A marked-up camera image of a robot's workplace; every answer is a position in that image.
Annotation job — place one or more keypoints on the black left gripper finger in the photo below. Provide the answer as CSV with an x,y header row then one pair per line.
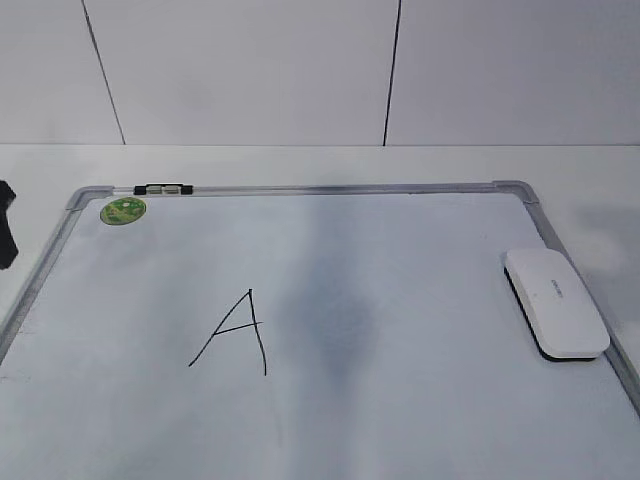
x,y
8,248

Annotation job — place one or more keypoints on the white board with aluminium frame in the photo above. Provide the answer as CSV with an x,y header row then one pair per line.
x,y
348,332

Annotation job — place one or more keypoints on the round green magnet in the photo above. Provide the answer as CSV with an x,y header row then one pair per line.
x,y
122,211

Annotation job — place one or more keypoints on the white board eraser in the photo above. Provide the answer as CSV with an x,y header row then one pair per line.
x,y
563,317

